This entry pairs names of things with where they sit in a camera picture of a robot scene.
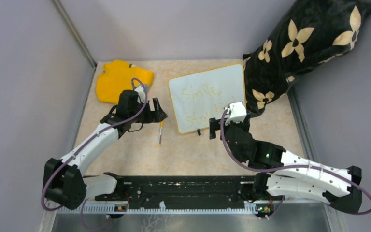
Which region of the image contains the aluminium frame rail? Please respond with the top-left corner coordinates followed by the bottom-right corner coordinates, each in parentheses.
top-left (46, 181), bottom-right (333, 215)

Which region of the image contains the yellow folded cloth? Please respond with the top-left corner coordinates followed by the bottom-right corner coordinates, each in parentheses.
top-left (95, 60), bottom-right (154, 104)

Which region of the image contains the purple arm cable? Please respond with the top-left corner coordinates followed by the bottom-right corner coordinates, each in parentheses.
top-left (41, 77), bottom-right (149, 231)
top-left (220, 109), bottom-right (371, 216)

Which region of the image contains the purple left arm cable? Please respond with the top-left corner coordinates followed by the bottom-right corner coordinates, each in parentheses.
top-left (41, 77), bottom-right (149, 231)

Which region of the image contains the yellow framed whiteboard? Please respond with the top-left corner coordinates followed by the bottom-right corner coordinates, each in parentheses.
top-left (168, 63), bottom-right (246, 134)

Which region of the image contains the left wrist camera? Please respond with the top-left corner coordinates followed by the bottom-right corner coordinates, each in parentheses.
top-left (134, 84), bottom-right (149, 103)

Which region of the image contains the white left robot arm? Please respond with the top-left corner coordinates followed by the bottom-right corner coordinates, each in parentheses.
top-left (41, 87), bottom-right (168, 211)

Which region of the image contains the black floral pillow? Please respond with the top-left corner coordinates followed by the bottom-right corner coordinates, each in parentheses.
top-left (243, 0), bottom-right (371, 117)

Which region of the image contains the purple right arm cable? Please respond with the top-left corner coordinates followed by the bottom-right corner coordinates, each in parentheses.
top-left (220, 109), bottom-right (371, 216)

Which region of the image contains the white whiteboard marker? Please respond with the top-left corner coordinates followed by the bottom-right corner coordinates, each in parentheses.
top-left (158, 125), bottom-right (163, 146)

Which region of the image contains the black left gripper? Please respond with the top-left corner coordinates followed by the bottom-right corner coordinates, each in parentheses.
top-left (129, 97), bottom-right (167, 124)

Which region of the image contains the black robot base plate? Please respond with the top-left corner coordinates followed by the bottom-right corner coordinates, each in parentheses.
top-left (95, 174), bottom-right (281, 210)

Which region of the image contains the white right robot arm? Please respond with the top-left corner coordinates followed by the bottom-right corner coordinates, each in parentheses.
top-left (209, 110), bottom-right (364, 215)

